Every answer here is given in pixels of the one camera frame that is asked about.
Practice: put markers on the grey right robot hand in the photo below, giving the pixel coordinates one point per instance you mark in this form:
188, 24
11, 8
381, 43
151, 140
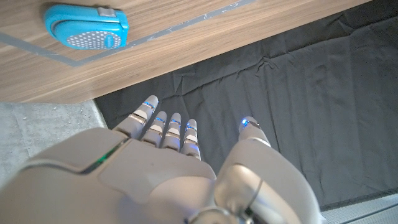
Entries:
124, 180

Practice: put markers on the blue toy phone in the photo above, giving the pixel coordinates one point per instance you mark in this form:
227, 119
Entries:
84, 26

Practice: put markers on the grey tape rectangle marking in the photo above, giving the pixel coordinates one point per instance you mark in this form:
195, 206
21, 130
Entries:
93, 57

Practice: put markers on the black backdrop curtain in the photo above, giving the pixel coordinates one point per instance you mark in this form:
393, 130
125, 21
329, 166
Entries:
295, 109

